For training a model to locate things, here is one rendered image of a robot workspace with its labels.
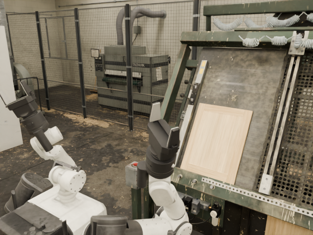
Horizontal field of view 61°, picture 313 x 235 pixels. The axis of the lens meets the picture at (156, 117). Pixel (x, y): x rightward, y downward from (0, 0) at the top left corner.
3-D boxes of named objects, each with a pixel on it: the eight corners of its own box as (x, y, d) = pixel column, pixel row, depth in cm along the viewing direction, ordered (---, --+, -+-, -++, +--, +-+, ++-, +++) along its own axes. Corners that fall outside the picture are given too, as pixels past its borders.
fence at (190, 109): (172, 165, 220) (169, 164, 216) (203, 62, 236) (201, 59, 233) (177, 167, 217) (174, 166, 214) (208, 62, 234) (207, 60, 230)
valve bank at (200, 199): (155, 212, 210) (155, 186, 203) (165, 203, 221) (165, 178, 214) (214, 239, 183) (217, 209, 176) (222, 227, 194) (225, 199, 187)
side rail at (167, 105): (151, 159, 238) (144, 156, 229) (186, 49, 257) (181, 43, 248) (156, 161, 235) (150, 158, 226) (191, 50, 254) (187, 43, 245)
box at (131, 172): (125, 186, 214) (125, 166, 208) (134, 180, 223) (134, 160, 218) (137, 191, 207) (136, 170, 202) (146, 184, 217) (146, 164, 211)
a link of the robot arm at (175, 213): (184, 195, 89) (196, 222, 101) (165, 179, 96) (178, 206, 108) (161, 218, 85) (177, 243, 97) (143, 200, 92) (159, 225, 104)
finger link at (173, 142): (180, 126, 65) (177, 143, 69) (168, 129, 63) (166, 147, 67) (183, 130, 63) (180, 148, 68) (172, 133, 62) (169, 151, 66)
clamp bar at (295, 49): (257, 191, 183) (250, 188, 163) (294, 38, 203) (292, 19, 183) (272, 196, 177) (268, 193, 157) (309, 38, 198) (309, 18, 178)
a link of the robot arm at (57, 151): (48, 126, 116) (63, 146, 125) (28, 136, 114) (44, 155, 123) (50, 135, 111) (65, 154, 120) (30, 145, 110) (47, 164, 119)
